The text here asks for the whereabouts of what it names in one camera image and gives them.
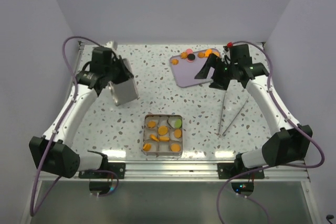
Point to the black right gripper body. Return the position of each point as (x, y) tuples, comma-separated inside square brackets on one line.
[(225, 70)]

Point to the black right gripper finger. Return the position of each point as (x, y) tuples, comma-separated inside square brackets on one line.
[(219, 85), (211, 62)]

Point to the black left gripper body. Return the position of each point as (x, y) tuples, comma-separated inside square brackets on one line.
[(116, 71)]

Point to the silver tin lid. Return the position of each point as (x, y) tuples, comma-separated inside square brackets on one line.
[(124, 89)]

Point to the metal serving tongs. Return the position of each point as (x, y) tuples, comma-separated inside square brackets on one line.
[(233, 102)]

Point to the green round cookie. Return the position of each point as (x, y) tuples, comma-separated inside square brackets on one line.
[(178, 123)]

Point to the orange swirl cookie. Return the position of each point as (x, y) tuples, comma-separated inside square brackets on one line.
[(174, 62), (183, 55), (177, 133)]

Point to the orange flower cookie front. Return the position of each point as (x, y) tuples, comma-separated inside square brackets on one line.
[(151, 124)]

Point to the orange chip cookie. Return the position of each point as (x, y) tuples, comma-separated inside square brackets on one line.
[(162, 130)]

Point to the square cookie tin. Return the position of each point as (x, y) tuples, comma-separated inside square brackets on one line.
[(162, 148)]

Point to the orange round sandwich cookie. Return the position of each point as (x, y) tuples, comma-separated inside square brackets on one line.
[(175, 148)]

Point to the orange round cookie front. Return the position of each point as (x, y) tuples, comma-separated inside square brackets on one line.
[(164, 138)]

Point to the orange fish cookie front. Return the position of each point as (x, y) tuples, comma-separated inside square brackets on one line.
[(154, 138)]

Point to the orange fish cookie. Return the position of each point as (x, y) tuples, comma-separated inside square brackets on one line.
[(154, 138), (208, 52), (147, 147)]

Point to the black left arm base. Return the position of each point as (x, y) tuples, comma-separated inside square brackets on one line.
[(109, 170)]

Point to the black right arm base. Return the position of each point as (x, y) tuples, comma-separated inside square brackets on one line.
[(229, 170)]

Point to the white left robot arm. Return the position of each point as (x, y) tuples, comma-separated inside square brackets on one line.
[(52, 151)]

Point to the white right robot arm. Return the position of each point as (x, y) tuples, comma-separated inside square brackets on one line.
[(289, 140)]

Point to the orange fish cookie top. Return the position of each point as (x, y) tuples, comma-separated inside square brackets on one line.
[(208, 52)]

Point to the black sandwich cookie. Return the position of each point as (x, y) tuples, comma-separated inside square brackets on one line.
[(190, 57)]

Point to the pink round cookie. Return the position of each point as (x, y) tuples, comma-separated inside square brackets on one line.
[(189, 51)]

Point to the lavender cookie tray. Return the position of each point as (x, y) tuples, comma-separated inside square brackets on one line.
[(185, 71)]

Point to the orange swirl cookie top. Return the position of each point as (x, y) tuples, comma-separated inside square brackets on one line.
[(183, 55)]

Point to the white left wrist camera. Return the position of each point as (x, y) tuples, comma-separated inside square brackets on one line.
[(112, 44)]

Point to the aluminium front rail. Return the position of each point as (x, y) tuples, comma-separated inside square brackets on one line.
[(197, 171)]

